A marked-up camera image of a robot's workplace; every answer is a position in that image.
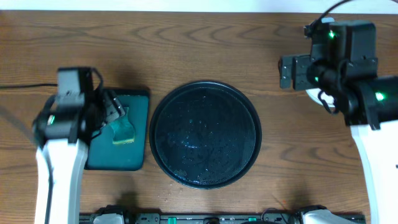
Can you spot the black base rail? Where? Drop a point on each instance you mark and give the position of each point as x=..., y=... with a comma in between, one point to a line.
x=155, y=218

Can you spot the white plate with green stain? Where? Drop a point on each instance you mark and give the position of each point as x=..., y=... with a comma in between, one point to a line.
x=313, y=94

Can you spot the round black tray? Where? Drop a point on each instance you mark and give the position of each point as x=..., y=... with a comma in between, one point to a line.
x=205, y=134

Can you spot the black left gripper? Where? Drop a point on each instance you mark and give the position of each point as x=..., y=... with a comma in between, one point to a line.
x=112, y=106

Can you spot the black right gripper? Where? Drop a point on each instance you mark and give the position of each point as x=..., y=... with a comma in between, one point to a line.
x=296, y=72

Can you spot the yellow green sponge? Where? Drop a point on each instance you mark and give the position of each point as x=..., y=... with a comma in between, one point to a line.
x=124, y=131

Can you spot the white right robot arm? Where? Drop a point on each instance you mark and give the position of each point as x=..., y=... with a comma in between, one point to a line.
x=378, y=150

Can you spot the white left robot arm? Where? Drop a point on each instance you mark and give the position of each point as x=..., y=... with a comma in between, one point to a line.
x=60, y=170

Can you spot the dark teal rectangular tray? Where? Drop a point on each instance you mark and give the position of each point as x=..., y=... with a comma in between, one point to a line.
x=104, y=155

